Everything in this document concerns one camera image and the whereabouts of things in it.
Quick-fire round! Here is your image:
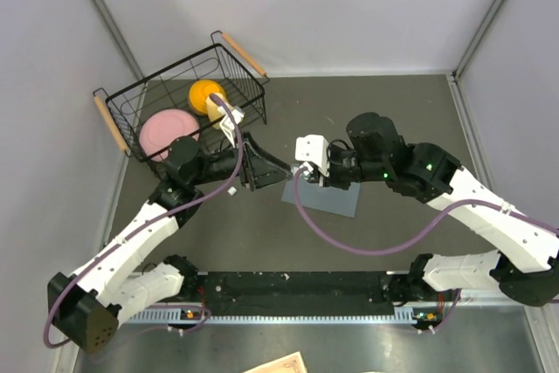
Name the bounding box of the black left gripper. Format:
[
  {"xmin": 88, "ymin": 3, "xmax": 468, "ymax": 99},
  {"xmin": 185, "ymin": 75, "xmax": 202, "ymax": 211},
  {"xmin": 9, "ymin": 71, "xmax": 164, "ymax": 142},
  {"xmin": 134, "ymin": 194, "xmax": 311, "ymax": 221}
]
[{"xmin": 190, "ymin": 131, "xmax": 293, "ymax": 190}]

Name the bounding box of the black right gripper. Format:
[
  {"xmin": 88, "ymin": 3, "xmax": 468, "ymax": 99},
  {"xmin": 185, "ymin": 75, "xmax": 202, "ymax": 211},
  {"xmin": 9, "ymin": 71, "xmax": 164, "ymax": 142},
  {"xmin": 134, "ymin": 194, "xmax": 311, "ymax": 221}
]
[{"xmin": 307, "ymin": 145, "xmax": 389, "ymax": 190}]

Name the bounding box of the grey blue envelope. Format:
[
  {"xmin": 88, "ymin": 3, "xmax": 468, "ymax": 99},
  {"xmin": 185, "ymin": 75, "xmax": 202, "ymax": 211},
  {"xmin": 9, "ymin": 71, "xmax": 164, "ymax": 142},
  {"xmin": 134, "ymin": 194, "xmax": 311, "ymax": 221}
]
[{"xmin": 298, "ymin": 180, "xmax": 361, "ymax": 218}]

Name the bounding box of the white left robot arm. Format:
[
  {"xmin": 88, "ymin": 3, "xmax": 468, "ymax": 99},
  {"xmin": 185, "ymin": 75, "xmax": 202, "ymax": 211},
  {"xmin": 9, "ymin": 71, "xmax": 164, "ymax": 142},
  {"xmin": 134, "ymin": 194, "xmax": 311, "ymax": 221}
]
[{"xmin": 43, "ymin": 133, "xmax": 292, "ymax": 354}]

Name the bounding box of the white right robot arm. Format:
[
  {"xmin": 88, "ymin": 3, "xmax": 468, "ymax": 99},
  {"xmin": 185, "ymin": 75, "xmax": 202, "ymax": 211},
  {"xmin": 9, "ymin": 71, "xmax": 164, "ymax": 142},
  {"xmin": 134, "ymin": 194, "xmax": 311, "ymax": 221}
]
[{"xmin": 319, "ymin": 112, "xmax": 558, "ymax": 307}]

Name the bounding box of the pale yellow mug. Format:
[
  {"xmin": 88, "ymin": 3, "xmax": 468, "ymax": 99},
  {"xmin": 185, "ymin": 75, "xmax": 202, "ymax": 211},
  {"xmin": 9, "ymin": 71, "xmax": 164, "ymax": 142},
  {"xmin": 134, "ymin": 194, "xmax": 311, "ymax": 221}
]
[{"xmin": 206, "ymin": 98, "xmax": 227, "ymax": 130}]

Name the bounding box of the orange bowl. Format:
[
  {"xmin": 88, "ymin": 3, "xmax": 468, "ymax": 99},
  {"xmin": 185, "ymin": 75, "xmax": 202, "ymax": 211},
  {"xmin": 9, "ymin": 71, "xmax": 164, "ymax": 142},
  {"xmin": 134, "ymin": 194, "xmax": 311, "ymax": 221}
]
[{"xmin": 188, "ymin": 79, "xmax": 226, "ymax": 115}]

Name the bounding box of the pink plate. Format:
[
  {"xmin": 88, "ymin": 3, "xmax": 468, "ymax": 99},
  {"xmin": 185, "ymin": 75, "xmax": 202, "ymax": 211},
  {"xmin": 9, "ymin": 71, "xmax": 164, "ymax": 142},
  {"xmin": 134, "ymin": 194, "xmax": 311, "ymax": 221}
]
[{"xmin": 139, "ymin": 108, "xmax": 200, "ymax": 162}]

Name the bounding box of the brown patterned paper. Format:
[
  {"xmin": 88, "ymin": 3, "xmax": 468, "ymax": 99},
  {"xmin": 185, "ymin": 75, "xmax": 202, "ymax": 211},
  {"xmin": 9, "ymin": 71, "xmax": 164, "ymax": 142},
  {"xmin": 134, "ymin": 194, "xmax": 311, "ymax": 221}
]
[{"xmin": 245, "ymin": 352, "xmax": 308, "ymax": 373}]

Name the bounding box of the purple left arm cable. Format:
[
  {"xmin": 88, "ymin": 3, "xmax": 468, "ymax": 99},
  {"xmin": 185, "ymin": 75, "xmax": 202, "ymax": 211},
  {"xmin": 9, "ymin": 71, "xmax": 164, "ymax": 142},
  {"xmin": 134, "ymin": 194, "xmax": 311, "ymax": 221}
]
[{"xmin": 42, "ymin": 93, "xmax": 245, "ymax": 350}]

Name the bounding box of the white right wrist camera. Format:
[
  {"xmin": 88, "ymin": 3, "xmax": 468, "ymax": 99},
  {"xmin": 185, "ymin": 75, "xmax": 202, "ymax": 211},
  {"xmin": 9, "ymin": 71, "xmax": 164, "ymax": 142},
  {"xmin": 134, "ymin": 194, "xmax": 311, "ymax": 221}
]
[{"xmin": 294, "ymin": 135, "xmax": 330, "ymax": 187}]

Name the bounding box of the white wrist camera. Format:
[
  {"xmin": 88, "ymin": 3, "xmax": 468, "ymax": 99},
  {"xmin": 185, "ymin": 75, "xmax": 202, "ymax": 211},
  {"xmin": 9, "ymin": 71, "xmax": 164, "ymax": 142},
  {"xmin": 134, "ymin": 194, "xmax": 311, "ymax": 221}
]
[
  {"xmin": 217, "ymin": 107, "xmax": 245, "ymax": 148},
  {"xmin": 294, "ymin": 135, "xmax": 330, "ymax": 187}
]

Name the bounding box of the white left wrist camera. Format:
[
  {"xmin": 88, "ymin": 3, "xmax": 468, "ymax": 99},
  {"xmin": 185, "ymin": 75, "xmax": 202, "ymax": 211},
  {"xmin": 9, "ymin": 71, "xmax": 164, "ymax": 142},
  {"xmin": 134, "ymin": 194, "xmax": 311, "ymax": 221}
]
[{"xmin": 217, "ymin": 107, "xmax": 245, "ymax": 148}]

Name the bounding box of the black wire dish basket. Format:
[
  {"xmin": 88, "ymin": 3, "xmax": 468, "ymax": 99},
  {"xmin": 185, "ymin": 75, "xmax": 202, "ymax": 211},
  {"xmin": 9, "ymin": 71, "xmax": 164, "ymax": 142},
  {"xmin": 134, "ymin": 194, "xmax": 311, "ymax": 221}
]
[{"xmin": 93, "ymin": 31, "xmax": 270, "ymax": 178}]

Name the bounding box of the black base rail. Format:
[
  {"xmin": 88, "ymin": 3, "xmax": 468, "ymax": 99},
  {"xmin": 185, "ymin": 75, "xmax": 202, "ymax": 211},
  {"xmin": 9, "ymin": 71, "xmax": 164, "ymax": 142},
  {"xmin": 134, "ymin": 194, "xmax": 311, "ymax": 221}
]
[{"xmin": 148, "ymin": 270, "xmax": 459, "ymax": 317}]

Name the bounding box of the grey slotted cable duct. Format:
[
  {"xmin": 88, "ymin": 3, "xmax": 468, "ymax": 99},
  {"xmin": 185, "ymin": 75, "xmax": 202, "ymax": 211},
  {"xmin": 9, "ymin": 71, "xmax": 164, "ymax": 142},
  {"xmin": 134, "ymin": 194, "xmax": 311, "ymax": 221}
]
[{"xmin": 125, "ymin": 305, "xmax": 442, "ymax": 325}]

